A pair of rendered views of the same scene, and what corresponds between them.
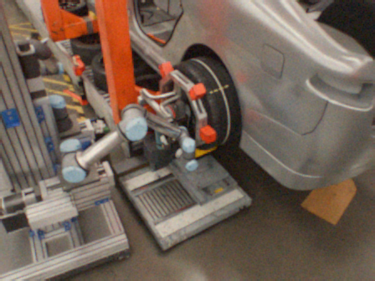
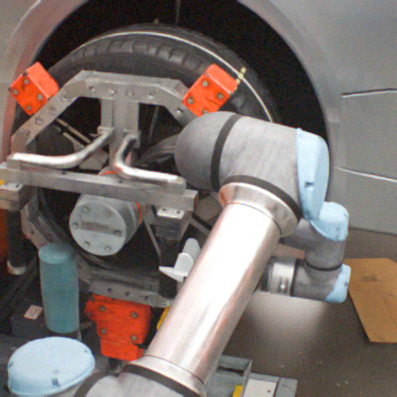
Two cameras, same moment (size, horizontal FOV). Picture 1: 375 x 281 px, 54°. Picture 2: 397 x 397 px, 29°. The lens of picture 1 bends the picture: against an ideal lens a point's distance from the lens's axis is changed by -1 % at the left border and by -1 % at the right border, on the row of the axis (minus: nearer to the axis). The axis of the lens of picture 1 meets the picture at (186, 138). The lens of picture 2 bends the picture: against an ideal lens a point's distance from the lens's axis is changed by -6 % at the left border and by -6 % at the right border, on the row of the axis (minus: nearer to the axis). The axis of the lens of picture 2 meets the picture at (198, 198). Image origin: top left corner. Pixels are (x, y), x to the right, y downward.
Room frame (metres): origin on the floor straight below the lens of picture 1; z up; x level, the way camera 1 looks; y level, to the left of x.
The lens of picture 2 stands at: (0.89, 1.09, 1.68)
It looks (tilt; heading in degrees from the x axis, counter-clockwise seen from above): 27 degrees down; 314
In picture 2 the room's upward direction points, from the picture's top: 3 degrees clockwise
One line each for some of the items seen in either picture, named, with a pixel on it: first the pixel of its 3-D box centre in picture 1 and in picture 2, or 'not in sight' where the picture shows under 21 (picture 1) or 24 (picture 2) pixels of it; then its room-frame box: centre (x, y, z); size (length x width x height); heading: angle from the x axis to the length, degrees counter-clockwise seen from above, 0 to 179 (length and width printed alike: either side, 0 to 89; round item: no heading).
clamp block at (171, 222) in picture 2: not in sight; (174, 215); (1.88, 0.12, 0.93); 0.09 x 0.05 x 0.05; 122
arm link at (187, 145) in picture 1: (187, 147); (318, 233); (1.63, -0.01, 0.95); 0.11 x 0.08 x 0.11; 17
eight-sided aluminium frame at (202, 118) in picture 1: (182, 110); (122, 192); (2.14, 0.03, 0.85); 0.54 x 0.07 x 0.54; 32
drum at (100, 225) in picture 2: (172, 114); (112, 206); (2.10, 0.09, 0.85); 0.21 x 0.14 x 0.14; 122
